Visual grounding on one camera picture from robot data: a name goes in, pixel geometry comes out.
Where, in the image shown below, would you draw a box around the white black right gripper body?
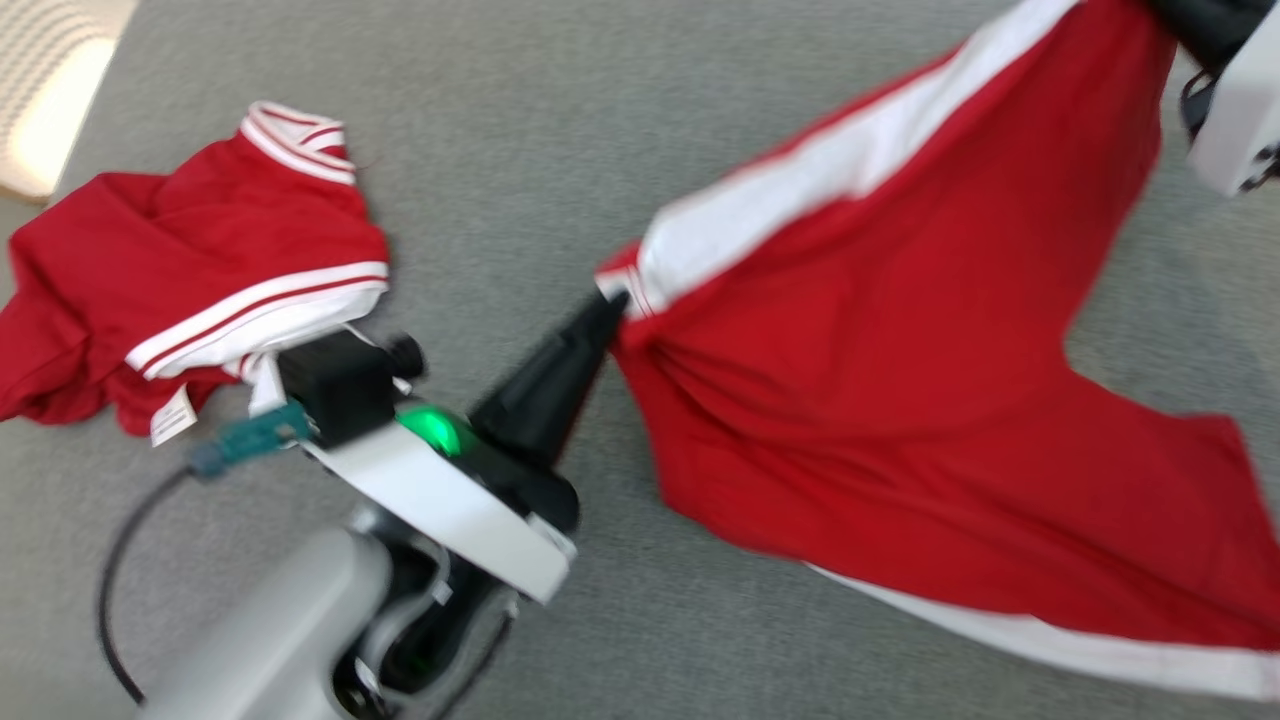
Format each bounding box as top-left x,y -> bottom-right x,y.
1145,0 -> 1280,198

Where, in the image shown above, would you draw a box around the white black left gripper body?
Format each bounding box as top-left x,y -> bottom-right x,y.
300,403 -> 582,607

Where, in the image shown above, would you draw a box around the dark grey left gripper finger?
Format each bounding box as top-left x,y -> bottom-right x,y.
530,350 -> 611,471
470,290 -> 631,456

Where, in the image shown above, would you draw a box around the red shorts with white stripe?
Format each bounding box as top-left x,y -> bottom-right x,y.
597,0 -> 1280,701

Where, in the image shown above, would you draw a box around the red number 23 jersey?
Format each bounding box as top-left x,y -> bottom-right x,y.
0,100 -> 391,448

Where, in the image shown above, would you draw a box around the beige woven chair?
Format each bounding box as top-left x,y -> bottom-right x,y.
0,0 -> 138,204

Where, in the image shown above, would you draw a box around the thin black cable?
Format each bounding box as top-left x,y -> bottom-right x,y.
1178,68 -> 1219,139
430,600 -> 517,720

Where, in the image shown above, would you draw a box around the black cable with teal plug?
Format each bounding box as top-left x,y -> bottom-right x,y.
97,405 -> 313,706

